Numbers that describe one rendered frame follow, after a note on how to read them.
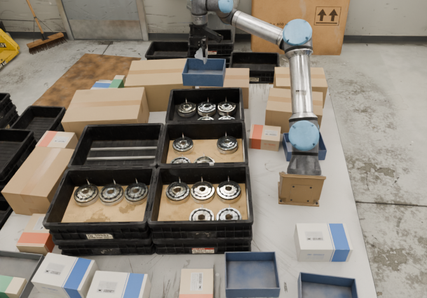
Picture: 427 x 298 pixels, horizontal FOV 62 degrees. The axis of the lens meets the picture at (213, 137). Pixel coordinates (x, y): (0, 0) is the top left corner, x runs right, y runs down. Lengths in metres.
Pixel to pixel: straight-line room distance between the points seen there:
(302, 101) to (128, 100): 1.00
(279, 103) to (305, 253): 0.87
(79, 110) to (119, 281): 0.99
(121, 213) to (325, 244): 0.83
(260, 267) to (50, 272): 0.80
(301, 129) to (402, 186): 1.62
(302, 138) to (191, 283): 0.69
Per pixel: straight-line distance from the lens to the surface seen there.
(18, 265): 1.74
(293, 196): 1.65
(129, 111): 1.95
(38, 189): 1.75
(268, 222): 1.63
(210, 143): 1.78
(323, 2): 4.25
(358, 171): 2.93
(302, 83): 1.49
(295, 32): 1.53
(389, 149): 3.21
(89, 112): 2.02
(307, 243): 1.49
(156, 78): 2.19
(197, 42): 1.78
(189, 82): 1.76
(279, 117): 1.97
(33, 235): 1.71
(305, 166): 1.57
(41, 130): 2.93
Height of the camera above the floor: 2.03
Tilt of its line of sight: 41 degrees down
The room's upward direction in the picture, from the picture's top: 3 degrees counter-clockwise
